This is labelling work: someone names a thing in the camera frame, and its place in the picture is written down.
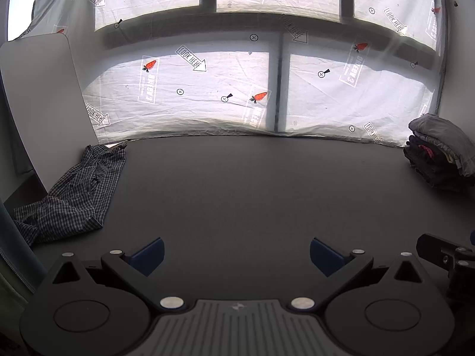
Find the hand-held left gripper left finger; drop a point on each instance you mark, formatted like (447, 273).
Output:
(148, 256)

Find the blue plaid shirt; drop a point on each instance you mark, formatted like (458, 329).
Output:
(74, 193)

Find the printed translucent plastic sheet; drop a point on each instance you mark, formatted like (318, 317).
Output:
(222, 78)

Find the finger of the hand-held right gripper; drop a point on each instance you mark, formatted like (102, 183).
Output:
(434, 246)

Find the white rounded board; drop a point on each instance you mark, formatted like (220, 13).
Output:
(37, 89)

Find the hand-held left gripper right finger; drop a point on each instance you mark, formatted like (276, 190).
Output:
(324, 256)

